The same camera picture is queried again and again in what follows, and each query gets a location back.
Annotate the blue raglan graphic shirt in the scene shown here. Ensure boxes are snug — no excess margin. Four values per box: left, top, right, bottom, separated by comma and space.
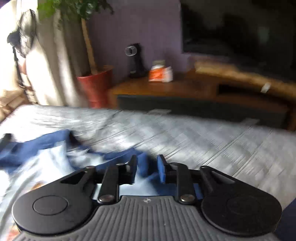
0, 128, 204, 241

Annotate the red plant pot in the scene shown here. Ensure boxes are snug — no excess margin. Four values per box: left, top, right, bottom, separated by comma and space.
77, 65, 113, 108

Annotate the wooden TV cabinet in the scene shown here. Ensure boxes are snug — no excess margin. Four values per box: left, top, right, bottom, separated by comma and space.
107, 61, 295, 131

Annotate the orange white tissue box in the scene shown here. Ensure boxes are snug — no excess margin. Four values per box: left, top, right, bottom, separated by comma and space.
149, 60, 173, 83

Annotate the black cylindrical speaker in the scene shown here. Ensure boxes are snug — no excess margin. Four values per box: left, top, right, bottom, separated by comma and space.
125, 43, 147, 78

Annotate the plant trunk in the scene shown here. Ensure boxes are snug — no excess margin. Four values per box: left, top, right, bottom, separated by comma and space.
81, 19, 98, 75

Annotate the silver quilted table cover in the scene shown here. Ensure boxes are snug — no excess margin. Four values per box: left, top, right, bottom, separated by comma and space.
1, 105, 295, 207

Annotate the beige curtain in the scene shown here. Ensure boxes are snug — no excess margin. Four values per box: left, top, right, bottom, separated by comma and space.
1, 1, 91, 118

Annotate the black flat screen television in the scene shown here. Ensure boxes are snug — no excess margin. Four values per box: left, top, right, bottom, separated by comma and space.
180, 1, 295, 81

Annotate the black standing fan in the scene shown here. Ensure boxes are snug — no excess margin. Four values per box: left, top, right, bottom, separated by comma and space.
7, 9, 37, 93

